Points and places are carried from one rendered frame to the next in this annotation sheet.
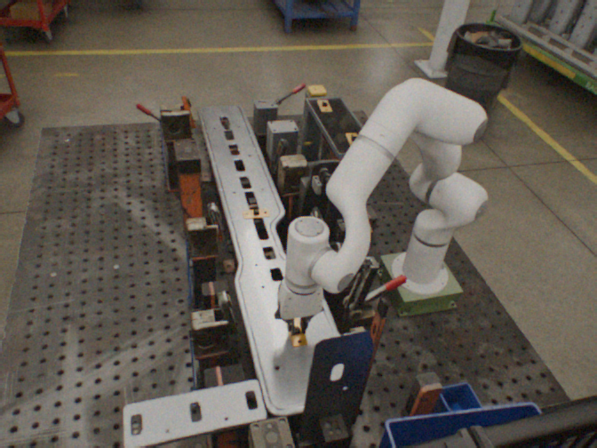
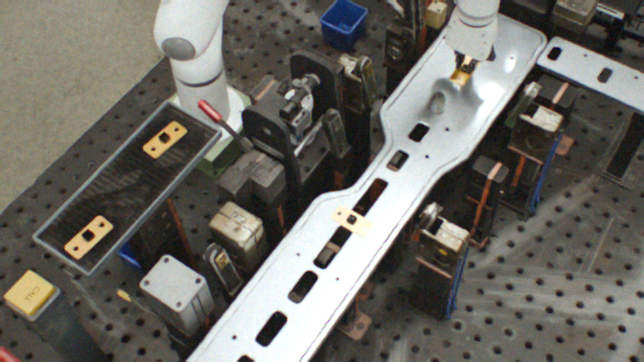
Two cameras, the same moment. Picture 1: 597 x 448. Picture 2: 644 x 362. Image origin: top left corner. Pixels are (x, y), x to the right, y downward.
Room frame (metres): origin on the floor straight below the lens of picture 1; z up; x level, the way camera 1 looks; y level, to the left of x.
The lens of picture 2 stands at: (1.70, 0.74, 2.38)
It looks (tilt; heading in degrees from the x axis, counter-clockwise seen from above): 58 degrees down; 237
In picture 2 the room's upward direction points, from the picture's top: 4 degrees counter-clockwise
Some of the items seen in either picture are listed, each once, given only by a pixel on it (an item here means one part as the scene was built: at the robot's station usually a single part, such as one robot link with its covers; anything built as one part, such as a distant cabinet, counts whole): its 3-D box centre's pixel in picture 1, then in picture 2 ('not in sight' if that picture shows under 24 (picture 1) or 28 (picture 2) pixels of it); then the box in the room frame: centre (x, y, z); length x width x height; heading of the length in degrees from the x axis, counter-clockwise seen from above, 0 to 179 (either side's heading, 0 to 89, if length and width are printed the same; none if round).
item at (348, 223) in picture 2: (256, 212); (352, 219); (1.24, 0.13, 1.01); 0.08 x 0.04 x 0.01; 109
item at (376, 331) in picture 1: (365, 367); (426, 30); (0.76, -0.21, 0.95); 0.03 x 0.01 x 0.50; 20
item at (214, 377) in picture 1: (226, 409); (541, 126); (0.67, 0.12, 0.84); 0.11 x 0.10 x 0.28; 110
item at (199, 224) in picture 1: (203, 264); (436, 269); (1.12, 0.27, 0.87); 0.12 x 0.09 x 0.35; 110
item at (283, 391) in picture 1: (252, 212); (349, 231); (1.26, 0.14, 1.00); 1.38 x 0.22 x 0.02; 20
